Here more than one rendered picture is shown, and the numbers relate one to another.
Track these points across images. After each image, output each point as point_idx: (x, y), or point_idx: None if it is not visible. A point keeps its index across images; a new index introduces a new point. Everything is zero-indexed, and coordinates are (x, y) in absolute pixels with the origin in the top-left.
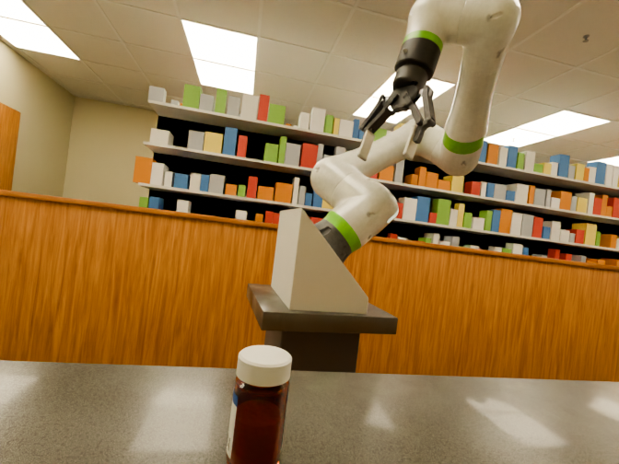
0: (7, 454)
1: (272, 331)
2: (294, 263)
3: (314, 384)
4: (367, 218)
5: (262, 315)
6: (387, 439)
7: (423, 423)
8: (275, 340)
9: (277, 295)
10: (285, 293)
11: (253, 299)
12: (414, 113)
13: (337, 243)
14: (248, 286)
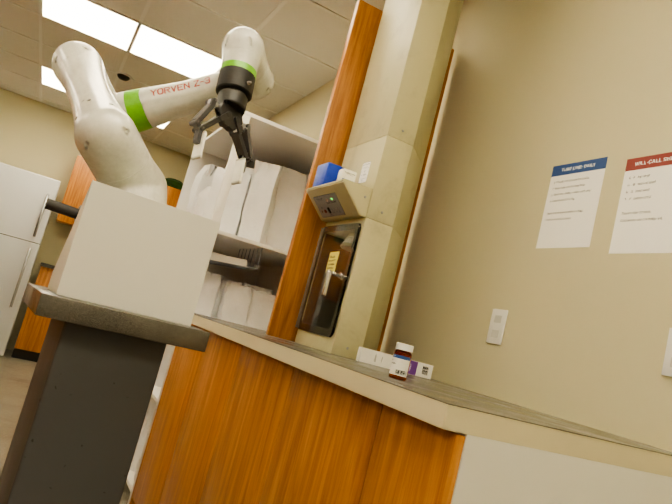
0: (436, 392)
1: (106, 358)
2: (201, 278)
3: (335, 362)
4: None
5: (204, 337)
6: (363, 368)
7: (346, 363)
8: (133, 365)
9: (118, 309)
10: (164, 308)
11: (132, 320)
12: (243, 146)
13: None
14: (55, 299)
